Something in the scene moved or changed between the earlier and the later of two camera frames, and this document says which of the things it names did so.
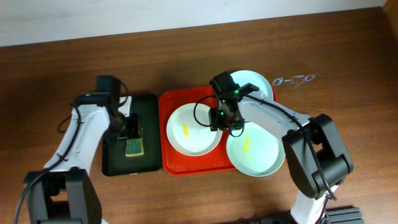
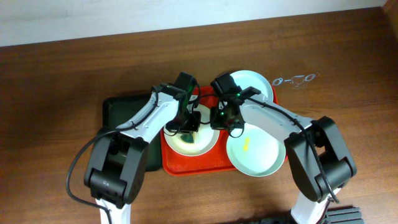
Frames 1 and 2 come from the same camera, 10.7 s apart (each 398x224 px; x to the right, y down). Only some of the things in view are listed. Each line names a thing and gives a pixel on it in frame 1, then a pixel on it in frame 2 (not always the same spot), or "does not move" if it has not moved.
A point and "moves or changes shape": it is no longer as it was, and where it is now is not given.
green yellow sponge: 134,147 moves or changes shape
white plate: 189,130 does not move
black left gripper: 134,131 to 190,125
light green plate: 259,151 does not move
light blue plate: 243,76 does not move
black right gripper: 219,125 does not move
